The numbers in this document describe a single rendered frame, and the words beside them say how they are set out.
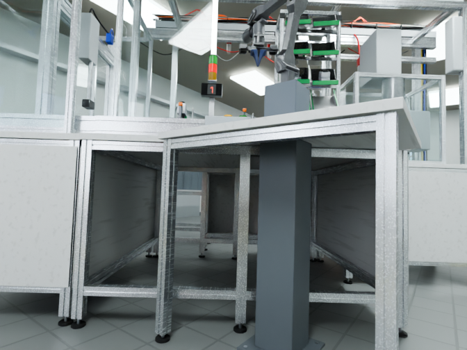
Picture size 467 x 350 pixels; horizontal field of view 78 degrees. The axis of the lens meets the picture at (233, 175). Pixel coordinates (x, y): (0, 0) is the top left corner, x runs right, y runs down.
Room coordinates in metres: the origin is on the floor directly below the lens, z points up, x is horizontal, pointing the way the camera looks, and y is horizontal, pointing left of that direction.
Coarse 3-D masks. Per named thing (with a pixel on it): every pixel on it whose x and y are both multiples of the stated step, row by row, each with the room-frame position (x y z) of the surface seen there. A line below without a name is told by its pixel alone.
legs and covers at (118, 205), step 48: (96, 144) 1.30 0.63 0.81; (144, 144) 1.29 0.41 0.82; (96, 192) 1.46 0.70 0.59; (144, 192) 2.28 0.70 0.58; (240, 192) 1.29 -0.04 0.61; (336, 192) 2.18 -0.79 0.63; (96, 240) 1.49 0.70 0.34; (144, 240) 2.34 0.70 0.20; (192, 240) 2.64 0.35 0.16; (240, 240) 1.29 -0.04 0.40; (336, 240) 2.17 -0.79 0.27; (96, 288) 1.29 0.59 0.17; (144, 288) 1.29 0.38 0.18; (192, 288) 1.31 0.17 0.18; (240, 288) 1.30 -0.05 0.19
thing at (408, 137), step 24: (240, 120) 0.95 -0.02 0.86; (264, 120) 0.90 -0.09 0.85; (288, 120) 0.85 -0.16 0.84; (312, 120) 0.82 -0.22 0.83; (408, 120) 0.78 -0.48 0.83; (240, 144) 1.29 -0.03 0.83; (312, 144) 1.23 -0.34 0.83; (336, 144) 1.21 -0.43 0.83; (360, 144) 1.19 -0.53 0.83; (408, 144) 1.16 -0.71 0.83
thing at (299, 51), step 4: (308, 40) 1.57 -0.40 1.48; (296, 44) 1.69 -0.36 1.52; (300, 44) 1.69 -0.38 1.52; (304, 44) 1.68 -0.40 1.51; (308, 44) 1.55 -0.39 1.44; (296, 48) 1.70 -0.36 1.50; (300, 48) 1.69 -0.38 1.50; (304, 48) 1.69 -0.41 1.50; (308, 48) 1.53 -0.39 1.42; (296, 52) 1.46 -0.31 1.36; (300, 52) 1.46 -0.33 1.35; (304, 52) 1.46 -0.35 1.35; (308, 52) 1.46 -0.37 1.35
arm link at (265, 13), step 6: (270, 0) 1.25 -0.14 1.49; (276, 0) 1.22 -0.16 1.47; (282, 0) 1.21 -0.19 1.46; (258, 6) 1.31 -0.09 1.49; (264, 6) 1.29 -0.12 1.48; (270, 6) 1.25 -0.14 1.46; (276, 6) 1.25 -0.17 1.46; (258, 12) 1.30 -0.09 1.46; (264, 12) 1.29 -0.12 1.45; (270, 12) 1.30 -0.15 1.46; (258, 18) 1.32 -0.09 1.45; (264, 18) 1.33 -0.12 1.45
